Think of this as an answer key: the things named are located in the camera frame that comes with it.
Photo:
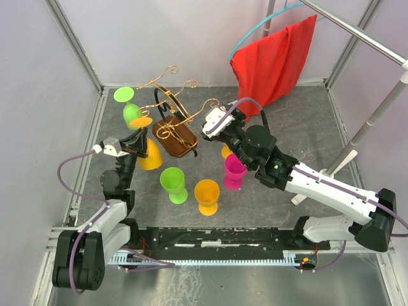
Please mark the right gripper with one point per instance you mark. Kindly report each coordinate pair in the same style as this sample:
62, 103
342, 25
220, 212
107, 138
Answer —
240, 117

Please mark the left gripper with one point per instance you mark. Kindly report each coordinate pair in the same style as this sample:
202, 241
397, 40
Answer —
137, 139

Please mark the orange plastic goblet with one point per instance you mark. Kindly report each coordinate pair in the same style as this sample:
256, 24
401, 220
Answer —
225, 151
207, 194
154, 158

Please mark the green plastic goblet back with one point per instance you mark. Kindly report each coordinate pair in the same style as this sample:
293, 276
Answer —
131, 111

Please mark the green plastic goblet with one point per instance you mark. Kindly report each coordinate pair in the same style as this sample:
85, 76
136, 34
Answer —
131, 111
172, 180

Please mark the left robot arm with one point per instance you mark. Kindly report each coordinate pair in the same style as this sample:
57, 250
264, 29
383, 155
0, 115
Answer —
82, 253

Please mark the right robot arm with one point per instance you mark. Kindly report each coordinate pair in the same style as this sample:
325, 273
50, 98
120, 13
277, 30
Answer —
366, 217

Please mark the pink plastic goblet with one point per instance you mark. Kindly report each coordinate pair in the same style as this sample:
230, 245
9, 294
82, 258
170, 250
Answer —
234, 172

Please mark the green plastic goblet front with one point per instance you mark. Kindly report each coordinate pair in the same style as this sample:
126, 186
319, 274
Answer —
172, 180

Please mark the orange plastic goblet front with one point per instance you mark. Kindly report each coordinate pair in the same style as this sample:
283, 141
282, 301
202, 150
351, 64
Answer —
207, 194

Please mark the red cloth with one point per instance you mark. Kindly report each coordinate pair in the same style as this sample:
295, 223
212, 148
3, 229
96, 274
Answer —
269, 68

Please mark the teal hoop tube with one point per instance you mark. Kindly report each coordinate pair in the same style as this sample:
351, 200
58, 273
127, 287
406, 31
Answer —
287, 13

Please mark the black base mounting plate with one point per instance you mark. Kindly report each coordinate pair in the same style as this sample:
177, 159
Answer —
221, 243

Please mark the white metal stand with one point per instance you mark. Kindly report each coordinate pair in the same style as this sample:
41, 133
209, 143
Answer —
358, 33

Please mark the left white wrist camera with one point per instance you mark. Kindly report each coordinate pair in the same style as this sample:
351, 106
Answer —
110, 146

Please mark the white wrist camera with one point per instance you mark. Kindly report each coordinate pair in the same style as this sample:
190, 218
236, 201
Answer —
215, 122
110, 146

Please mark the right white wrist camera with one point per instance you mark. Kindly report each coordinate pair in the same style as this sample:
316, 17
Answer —
215, 122

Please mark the gold wire wine glass rack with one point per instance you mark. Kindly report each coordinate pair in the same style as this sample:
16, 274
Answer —
170, 116

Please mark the grey cable duct strip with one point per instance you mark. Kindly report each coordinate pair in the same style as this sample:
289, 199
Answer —
125, 258

